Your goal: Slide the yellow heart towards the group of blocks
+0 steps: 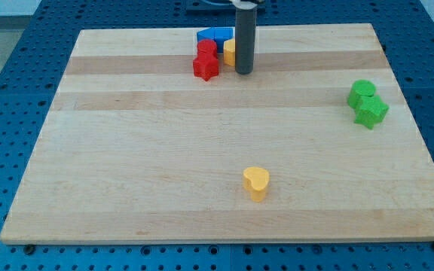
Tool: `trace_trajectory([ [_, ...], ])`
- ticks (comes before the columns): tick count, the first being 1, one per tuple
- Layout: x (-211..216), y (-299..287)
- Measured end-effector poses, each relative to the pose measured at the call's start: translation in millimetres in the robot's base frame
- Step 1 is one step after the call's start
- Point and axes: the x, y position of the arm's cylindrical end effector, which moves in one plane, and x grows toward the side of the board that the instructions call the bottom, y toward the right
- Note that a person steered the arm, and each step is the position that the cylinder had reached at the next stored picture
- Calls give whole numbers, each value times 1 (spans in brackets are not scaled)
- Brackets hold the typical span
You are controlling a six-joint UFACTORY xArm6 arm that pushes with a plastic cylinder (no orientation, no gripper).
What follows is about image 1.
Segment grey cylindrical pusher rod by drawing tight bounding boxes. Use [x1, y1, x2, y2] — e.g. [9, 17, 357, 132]
[234, 2, 257, 75]

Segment yellow heart block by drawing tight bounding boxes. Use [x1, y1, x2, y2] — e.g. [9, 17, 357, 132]
[243, 166, 270, 202]

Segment blue cube block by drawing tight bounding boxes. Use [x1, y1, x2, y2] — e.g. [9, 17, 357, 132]
[213, 27, 234, 53]

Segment yellow hexagon block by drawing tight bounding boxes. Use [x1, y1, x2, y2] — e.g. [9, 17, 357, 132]
[223, 38, 235, 67]

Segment blue crescent block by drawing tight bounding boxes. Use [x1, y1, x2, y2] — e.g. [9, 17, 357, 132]
[197, 28, 215, 42]

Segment red cylinder block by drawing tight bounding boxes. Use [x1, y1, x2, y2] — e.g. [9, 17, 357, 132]
[197, 39, 218, 57]

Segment red star block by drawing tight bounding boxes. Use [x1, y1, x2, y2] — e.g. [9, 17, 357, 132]
[193, 53, 219, 81]

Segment wooden board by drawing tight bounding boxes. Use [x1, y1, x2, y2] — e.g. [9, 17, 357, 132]
[0, 23, 434, 245]

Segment green cylinder block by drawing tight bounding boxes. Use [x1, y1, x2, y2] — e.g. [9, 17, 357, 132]
[347, 79, 376, 109]

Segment green star block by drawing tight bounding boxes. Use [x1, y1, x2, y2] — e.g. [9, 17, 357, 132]
[354, 96, 390, 129]

